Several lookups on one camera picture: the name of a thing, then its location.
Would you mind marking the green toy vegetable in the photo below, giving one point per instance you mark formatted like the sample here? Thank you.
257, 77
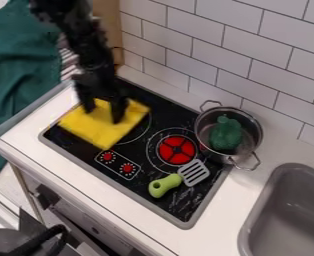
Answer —
225, 133

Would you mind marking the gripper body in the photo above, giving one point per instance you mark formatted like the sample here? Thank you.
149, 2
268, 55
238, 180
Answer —
97, 84

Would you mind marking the cardboard box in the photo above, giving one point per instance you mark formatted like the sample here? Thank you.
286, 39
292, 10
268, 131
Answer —
108, 25

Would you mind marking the toy stove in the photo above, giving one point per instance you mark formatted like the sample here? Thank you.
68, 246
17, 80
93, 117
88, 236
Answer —
137, 153

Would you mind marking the silver pot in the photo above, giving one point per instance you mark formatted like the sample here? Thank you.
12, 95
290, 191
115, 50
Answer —
228, 135

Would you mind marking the toy sink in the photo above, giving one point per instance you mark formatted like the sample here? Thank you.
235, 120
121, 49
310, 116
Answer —
286, 213

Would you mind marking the yellow cloth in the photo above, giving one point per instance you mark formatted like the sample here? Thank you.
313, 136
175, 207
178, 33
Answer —
102, 123

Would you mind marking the green cloth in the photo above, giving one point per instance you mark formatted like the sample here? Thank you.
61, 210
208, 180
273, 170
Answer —
17, 80

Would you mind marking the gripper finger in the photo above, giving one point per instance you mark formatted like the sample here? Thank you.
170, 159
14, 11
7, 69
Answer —
118, 110
88, 102

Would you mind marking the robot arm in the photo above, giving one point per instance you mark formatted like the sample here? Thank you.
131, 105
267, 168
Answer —
77, 30

